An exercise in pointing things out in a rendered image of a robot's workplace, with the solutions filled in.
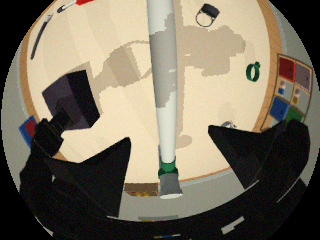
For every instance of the dark green cup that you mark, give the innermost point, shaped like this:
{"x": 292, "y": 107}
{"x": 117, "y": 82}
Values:
{"x": 167, "y": 168}

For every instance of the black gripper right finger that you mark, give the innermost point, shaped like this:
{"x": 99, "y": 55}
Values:
{"x": 245, "y": 151}

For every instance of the black cap with wire loop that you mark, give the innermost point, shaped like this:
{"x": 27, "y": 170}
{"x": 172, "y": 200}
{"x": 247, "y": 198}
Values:
{"x": 210, "y": 10}

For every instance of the grey metal band clamp with tab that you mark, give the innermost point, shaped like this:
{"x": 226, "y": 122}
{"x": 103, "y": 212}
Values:
{"x": 227, "y": 124}

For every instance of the dark green band with small ears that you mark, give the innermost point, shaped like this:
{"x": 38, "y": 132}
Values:
{"x": 257, "y": 70}

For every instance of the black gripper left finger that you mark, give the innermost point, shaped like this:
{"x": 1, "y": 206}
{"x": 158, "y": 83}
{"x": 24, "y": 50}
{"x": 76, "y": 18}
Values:
{"x": 101, "y": 177}

